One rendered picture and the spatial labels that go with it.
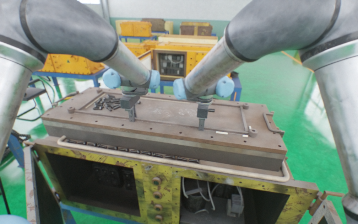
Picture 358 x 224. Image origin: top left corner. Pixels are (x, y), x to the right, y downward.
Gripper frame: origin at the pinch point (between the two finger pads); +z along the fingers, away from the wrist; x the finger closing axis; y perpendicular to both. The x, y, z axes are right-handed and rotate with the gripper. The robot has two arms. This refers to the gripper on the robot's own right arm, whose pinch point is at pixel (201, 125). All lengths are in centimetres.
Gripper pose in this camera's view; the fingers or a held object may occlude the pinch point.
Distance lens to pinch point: 91.9
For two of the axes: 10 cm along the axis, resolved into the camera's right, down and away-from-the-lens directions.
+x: 2.0, -4.9, 8.5
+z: -0.2, 8.7, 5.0
